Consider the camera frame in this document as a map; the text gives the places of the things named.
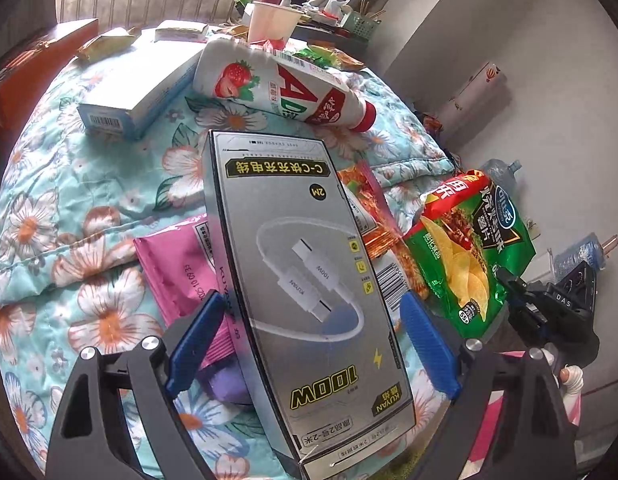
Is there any white blue carton box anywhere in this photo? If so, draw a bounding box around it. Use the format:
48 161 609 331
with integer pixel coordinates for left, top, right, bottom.
78 50 210 142

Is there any green storage basket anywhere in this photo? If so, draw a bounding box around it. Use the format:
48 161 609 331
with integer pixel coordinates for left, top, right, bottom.
341 10 382 41

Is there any small white box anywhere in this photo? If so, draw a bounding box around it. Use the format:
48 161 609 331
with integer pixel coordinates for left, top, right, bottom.
154 20 210 43

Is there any floral blanket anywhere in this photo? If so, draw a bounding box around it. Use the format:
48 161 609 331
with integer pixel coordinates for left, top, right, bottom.
0 20 460 480

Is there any pink snack packet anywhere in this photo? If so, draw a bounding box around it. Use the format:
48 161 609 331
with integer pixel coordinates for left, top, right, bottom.
134 212 240 368

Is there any green chip bag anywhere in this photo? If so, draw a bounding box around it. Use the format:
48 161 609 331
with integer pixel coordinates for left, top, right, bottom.
404 170 535 338

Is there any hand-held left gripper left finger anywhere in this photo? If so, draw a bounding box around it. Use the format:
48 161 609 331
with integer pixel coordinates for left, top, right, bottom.
46 290 227 480

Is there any green fuzzy cloth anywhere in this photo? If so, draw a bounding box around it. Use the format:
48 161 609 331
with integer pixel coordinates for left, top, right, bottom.
409 447 442 480

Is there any orange noodle snack packet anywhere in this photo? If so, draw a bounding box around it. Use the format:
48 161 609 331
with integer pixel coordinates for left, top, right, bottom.
336 162 430 333

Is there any yellow green snack packet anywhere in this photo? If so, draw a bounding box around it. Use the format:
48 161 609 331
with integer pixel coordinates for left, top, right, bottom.
76 27 142 63

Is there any white strawberry drink bottle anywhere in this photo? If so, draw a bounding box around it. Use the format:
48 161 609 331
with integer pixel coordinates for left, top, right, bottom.
194 37 377 133

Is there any white paper cup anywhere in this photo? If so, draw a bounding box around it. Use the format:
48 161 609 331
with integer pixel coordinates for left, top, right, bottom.
246 1 305 53

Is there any large water jug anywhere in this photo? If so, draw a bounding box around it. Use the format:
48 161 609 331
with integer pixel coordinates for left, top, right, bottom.
476 159 522 196

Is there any purple snack packet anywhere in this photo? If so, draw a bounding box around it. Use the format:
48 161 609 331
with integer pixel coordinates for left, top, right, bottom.
196 350 255 403

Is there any yellow red snack packet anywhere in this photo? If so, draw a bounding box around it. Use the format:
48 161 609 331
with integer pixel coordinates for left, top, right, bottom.
334 52 365 72

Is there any orange cardboard box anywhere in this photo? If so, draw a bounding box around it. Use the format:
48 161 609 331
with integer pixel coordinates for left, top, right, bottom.
0 18 100 133

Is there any person's right hand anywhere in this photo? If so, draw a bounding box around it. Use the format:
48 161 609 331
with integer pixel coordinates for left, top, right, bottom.
559 364 586 398

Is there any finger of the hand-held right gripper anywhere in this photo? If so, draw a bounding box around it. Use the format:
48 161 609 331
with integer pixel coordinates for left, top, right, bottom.
496 269 542 306
508 305 549 346

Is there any silver cable box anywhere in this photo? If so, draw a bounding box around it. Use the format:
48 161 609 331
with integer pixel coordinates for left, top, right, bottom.
204 130 419 480

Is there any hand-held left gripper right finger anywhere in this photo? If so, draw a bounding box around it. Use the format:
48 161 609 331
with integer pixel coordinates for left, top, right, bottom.
400 291 577 480

